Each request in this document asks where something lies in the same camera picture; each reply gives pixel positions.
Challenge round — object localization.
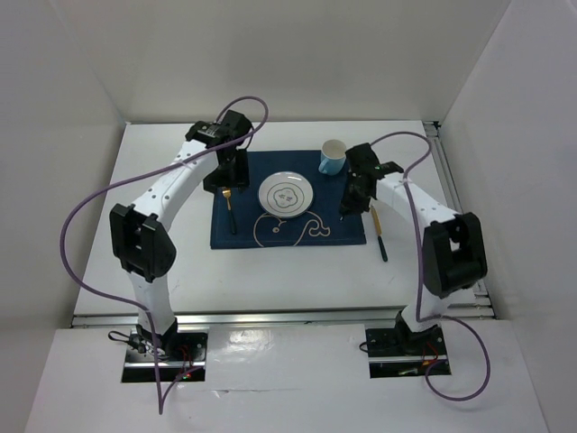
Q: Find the gold fork dark handle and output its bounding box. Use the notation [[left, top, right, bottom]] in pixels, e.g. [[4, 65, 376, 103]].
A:
[[222, 188, 237, 235]]

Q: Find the light blue mug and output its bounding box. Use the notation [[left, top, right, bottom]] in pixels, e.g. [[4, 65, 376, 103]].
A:
[[318, 140, 347, 176]]

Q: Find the blue whale placemat cloth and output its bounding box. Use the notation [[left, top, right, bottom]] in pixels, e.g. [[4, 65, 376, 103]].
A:
[[210, 151, 366, 250]]

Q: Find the white plate blue rim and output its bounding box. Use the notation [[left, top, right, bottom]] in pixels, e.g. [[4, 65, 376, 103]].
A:
[[258, 171, 315, 218]]

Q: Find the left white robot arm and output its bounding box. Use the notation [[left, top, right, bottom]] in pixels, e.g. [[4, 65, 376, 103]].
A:
[[109, 110, 252, 360]]

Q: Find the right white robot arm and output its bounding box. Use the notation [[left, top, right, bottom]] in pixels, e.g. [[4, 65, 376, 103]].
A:
[[339, 143, 488, 354]]

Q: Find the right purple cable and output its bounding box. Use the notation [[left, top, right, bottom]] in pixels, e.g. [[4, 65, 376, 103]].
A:
[[369, 131, 492, 402]]

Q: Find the purple cable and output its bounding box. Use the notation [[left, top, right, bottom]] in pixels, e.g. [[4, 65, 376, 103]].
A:
[[59, 96, 270, 415], [369, 131, 492, 402]]

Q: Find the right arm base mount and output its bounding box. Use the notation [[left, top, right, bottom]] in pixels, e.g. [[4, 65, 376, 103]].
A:
[[358, 327, 452, 379]]

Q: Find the aluminium table frame rail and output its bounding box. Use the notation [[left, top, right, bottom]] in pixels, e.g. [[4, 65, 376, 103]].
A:
[[76, 112, 487, 335]]

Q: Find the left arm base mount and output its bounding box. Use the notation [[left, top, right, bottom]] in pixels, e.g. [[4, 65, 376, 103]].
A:
[[107, 330, 208, 383]]

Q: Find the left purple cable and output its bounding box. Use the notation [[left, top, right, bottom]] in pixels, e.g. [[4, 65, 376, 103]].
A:
[[59, 96, 270, 415]]

